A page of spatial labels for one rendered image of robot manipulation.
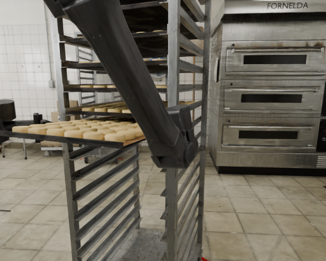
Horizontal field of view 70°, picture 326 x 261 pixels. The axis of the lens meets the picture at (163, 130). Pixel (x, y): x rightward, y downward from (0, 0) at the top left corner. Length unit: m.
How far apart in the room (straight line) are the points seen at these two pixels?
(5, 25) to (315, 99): 4.70
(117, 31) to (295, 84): 2.91
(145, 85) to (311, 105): 2.93
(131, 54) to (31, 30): 4.31
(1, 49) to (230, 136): 3.96
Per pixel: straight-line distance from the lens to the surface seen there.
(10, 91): 4.86
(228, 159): 3.08
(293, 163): 3.34
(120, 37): 0.35
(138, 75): 0.37
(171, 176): 0.81
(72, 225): 1.15
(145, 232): 1.76
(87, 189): 1.15
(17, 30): 4.79
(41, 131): 0.71
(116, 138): 0.55
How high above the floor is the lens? 1.16
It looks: 11 degrees down
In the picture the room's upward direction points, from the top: straight up
